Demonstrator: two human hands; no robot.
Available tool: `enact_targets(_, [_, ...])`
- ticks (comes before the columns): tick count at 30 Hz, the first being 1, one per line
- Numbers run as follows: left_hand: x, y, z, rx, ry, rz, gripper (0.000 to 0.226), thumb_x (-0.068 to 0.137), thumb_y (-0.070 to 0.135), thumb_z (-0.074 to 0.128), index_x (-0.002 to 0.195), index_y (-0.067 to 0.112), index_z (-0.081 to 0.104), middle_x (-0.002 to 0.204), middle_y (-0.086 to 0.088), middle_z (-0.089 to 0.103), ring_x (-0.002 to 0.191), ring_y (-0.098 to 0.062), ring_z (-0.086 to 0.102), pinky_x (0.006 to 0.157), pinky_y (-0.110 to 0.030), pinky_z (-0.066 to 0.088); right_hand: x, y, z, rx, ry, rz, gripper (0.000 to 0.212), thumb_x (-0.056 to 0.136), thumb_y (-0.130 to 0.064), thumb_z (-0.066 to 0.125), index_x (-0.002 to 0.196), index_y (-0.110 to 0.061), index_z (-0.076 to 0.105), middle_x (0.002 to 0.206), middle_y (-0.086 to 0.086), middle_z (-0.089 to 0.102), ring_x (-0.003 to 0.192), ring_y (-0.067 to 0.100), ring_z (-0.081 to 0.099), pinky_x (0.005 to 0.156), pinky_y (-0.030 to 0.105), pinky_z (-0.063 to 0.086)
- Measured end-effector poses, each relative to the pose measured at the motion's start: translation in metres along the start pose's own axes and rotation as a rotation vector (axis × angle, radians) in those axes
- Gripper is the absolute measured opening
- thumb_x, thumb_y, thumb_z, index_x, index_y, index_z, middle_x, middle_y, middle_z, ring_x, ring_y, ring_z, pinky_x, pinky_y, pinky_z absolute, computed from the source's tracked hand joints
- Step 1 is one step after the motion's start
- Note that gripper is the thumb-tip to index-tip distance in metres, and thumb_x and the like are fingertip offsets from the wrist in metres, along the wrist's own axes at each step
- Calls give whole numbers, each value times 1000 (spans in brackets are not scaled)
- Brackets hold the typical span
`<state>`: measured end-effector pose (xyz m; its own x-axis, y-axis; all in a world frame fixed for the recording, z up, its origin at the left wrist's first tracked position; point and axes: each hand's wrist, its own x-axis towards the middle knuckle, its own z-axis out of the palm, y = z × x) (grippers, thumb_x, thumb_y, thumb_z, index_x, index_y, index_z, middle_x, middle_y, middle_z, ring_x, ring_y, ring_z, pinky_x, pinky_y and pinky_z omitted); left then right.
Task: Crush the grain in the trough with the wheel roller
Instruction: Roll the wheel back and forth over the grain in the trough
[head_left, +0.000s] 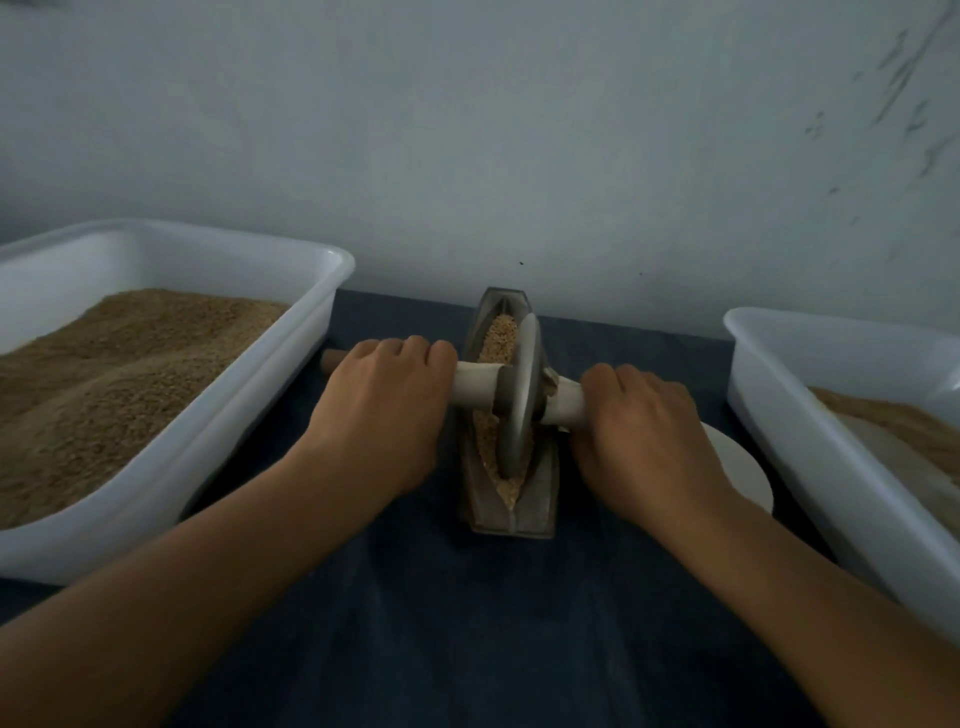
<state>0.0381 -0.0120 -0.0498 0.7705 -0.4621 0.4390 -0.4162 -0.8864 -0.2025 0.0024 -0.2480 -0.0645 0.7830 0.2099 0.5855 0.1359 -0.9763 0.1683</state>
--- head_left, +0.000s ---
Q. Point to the person's left hand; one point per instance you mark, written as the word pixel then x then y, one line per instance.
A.
pixel 375 417

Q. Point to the person's right hand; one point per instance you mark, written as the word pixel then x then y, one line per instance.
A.
pixel 648 447

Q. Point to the boat-shaped metal grinding trough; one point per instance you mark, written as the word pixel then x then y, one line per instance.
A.
pixel 507 518

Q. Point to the large brown grain heap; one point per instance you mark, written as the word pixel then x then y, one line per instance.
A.
pixel 105 390
pixel 900 417

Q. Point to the white plastic scoop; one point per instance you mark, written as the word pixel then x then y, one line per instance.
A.
pixel 915 473

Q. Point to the person's left forearm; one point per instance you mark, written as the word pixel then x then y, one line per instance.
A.
pixel 150 615

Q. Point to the person's right forearm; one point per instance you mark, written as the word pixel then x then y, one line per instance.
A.
pixel 825 615

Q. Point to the white round plate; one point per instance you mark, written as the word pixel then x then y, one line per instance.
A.
pixel 746 465

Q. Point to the white plastic tub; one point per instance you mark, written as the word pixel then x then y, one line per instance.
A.
pixel 833 480
pixel 255 390

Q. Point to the dark blue table cloth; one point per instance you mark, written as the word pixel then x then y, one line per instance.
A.
pixel 495 630

